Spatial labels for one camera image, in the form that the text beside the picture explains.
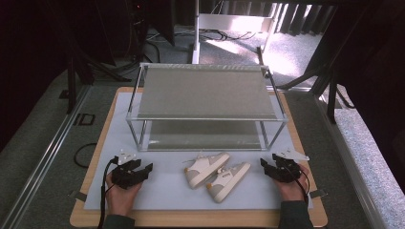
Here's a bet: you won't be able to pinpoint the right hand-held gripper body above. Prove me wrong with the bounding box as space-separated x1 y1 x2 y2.
269 149 310 184

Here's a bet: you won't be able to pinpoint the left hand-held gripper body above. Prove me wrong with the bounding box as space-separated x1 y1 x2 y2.
111 150 145 191

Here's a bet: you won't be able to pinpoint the white grey sneaker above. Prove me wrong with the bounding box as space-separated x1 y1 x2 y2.
205 161 252 204
183 152 231 190

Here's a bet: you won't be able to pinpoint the metal two-tier shoe rack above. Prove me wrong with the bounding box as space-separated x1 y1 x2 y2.
125 62 289 153

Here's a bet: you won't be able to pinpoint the person's right hand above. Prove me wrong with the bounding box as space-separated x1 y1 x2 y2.
274 163 310 203

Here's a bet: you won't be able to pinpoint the person's left hand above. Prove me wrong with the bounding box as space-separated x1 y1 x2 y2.
104 173 143 218

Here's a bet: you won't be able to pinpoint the white table mat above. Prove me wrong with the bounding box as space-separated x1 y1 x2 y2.
82 92 315 212

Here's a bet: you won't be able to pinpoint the wooden board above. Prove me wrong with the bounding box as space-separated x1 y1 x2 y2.
69 86 330 229

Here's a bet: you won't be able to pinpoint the black tripod stand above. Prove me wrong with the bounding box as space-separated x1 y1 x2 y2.
276 12 356 125

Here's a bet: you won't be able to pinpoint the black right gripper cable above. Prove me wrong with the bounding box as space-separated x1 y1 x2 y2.
285 163 311 206

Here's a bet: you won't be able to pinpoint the black cable loop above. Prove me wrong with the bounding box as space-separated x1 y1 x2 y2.
73 142 98 170

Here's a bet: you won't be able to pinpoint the aluminium rail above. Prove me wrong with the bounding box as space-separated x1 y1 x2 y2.
0 85 93 229
312 92 389 229

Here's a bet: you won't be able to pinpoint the black rectangular floor frame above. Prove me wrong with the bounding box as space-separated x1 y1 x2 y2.
73 113 96 126

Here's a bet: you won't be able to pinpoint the black floor cables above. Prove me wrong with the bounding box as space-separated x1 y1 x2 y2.
144 28 258 65

